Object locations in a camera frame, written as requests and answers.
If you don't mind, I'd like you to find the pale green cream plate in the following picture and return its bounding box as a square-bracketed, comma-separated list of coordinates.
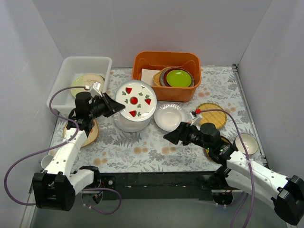
[71, 74, 105, 93]

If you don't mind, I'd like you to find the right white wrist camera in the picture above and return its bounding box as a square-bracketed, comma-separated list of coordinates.
[190, 109, 202, 126]

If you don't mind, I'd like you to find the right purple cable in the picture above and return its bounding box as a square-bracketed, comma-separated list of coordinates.
[196, 108, 256, 228]

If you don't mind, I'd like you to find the white paper sheet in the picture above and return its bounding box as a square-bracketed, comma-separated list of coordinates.
[141, 69, 159, 86]

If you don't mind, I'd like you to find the white plastic bin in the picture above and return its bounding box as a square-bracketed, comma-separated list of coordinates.
[47, 57, 112, 114]

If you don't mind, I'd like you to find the small white paper plate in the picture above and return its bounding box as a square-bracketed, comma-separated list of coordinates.
[154, 104, 187, 132]

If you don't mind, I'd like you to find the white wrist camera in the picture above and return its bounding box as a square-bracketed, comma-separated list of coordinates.
[89, 82, 102, 97]
[190, 109, 202, 126]

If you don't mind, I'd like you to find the white watermelon pattern plate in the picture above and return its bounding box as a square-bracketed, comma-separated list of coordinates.
[115, 80, 157, 122]

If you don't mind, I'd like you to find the orange plastic bin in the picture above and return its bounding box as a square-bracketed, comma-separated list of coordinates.
[132, 51, 202, 102]

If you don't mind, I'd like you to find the purple cable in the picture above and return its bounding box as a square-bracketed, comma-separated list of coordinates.
[196, 108, 256, 228]
[3, 85, 122, 215]

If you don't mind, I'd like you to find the lime green round plate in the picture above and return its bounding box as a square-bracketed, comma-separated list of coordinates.
[166, 69, 192, 87]

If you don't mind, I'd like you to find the black aluminium base frame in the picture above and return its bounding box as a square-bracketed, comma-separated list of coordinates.
[28, 163, 285, 207]

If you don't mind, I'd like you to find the tan bird pattern plate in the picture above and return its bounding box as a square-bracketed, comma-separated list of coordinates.
[63, 119, 99, 148]

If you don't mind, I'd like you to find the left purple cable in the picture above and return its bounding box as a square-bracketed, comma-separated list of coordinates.
[3, 85, 122, 215]

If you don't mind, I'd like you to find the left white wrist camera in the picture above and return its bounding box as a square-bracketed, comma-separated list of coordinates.
[89, 82, 102, 97]

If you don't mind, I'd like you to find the floral pattern table mat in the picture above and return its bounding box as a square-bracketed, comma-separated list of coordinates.
[72, 66, 256, 173]

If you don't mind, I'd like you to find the dark red plate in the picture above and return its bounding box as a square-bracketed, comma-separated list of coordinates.
[164, 67, 194, 87]

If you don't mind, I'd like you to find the yellow brown ornate plate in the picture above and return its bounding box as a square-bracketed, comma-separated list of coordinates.
[204, 136, 234, 166]

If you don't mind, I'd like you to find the round woven bamboo mat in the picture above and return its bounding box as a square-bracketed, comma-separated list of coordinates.
[197, 103, 227, 130]

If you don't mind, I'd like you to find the large white paper plate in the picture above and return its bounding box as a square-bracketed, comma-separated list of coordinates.
[114, 113, 151, 133]

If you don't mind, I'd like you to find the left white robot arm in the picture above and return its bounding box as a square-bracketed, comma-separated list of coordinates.
[32, 92, 125, 211]

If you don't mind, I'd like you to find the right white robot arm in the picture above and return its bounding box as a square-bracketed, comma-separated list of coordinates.
[164, 122, 304, 226]

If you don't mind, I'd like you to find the small woven bamboo tray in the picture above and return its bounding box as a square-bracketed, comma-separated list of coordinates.
[153, 71, 161, 86]

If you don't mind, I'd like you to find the white ceramic cup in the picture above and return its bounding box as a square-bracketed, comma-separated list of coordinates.
[40, 155, 54, 169]

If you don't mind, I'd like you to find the white bowl teal rim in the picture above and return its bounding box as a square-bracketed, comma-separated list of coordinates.
[234, 133, 259, 155]

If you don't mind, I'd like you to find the grey speckled plate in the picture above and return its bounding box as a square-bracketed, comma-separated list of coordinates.
[159, 67, 170, 86]

